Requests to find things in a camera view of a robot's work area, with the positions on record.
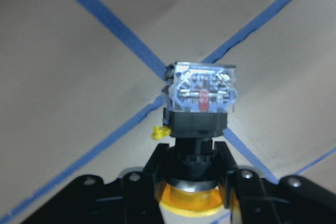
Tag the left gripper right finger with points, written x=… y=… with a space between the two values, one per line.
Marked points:
x=251 y=198

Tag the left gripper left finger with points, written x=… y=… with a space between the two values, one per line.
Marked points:
x=132 y=198

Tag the yellow push button switch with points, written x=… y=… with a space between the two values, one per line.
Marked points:
x=197 y=99

